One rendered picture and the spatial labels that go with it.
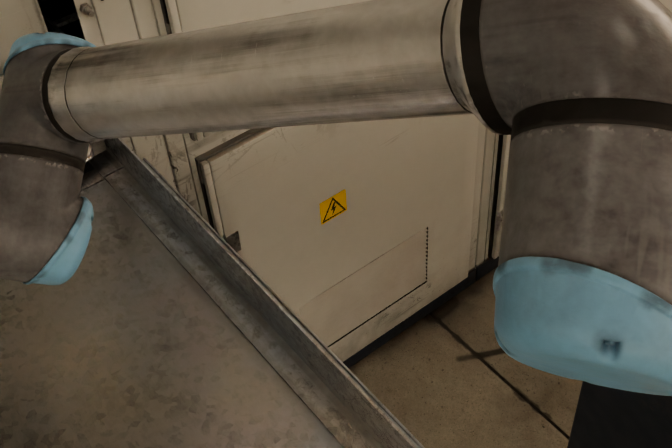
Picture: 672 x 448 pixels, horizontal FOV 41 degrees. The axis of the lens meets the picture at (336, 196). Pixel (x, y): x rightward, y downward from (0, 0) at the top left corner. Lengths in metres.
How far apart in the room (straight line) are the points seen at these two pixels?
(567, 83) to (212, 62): 0.30
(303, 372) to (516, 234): 0.59
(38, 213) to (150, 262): 0.37
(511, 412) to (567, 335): 1.57
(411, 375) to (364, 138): 0.68
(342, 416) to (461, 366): 1.10
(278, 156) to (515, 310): 1.03
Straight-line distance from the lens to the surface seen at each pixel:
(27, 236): 0.87
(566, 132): 0.50
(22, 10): 1.22
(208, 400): 1.06
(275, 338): 1.09
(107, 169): 1.36
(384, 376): 2.08
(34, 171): 0.87
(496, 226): 2.13
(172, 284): 1.18
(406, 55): 0.59
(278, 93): 0.66
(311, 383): 1.05
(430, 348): 2.13
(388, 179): 1.73
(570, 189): 0.49
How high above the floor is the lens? 1.72
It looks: 44 degrees down
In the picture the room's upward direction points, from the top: 4 degrees counter-clockwise
